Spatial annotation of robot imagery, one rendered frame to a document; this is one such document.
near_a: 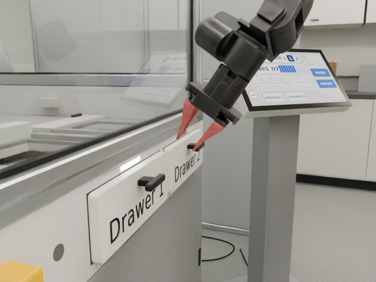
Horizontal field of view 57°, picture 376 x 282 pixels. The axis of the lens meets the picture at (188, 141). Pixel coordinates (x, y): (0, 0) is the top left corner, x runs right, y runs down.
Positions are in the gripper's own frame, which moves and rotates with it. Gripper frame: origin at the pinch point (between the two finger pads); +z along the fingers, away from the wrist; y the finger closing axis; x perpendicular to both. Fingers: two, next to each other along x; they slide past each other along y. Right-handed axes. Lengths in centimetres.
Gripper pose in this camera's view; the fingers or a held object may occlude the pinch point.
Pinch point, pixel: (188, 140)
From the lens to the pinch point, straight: 61.9
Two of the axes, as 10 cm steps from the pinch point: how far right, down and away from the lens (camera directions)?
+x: -2.5, 1.9, -9.5
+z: -5.4, 7.8, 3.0
